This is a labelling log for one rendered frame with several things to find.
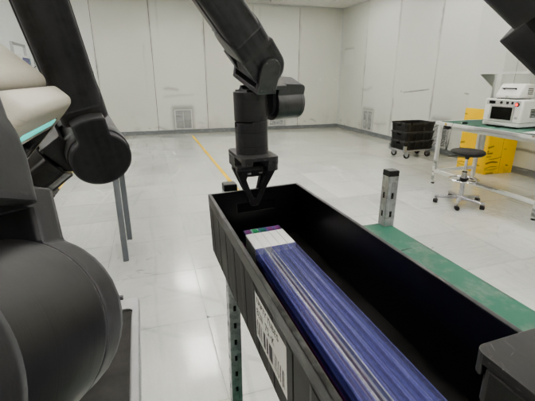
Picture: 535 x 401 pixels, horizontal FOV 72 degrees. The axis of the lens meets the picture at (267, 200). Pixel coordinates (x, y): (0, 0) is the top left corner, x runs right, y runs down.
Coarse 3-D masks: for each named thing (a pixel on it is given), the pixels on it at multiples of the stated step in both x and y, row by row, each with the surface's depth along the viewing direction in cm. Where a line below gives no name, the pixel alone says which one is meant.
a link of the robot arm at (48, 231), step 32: (0, 128) 13; (0, 160) 12; (0, 192) 12; (32, 192) 14; (0, 224) 15; (32, 224) 15; (96, 288) 15; (0, 320) 9; (0, 352) 9; (0, 384) 9
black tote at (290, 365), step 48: (240, 192) 67; (288, 192) 70; (240, 240) 47; (336, 240) 57; (384, 240) 46; (240, 288) 49; (384, 288) 46; (432, 288) 38; (288, 336) 31; (432, 336) 39; (480, 336) 33; (288, 384) 33; (432, 384) 37; (480, 384) 34
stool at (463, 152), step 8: (456, 152) 384; (464, 152) 379; (472, 152) 378; (480, 152) 378; (464, 168) 395; (456, 176) 412; (464, 176) 396; (464, 184) 398; (448, 192) 428; (456, 200) 392; (472, 200) 394; (456, 208) 387; (480, 208) 389
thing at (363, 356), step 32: (256, 256) 59; (288, 256) 57; (288, 288) 48; (320, 288) 48; (320, 320) 42; (352, 320) 42; (320, 352) 39; (352, 352) 37; (384, 352) 37; (352, 384) 33; (384, 384) 33; (416, 384) 33
